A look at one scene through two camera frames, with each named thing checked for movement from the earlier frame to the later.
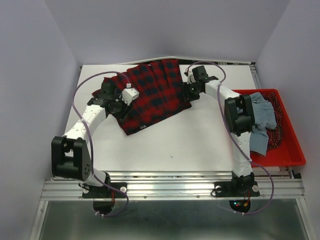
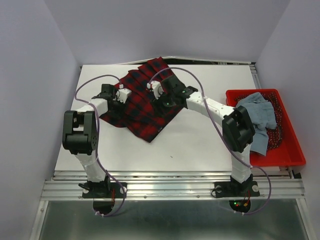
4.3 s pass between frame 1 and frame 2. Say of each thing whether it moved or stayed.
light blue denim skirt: stayed
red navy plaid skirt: moved
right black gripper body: moved
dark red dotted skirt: stayed
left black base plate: stayed
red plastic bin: stayed
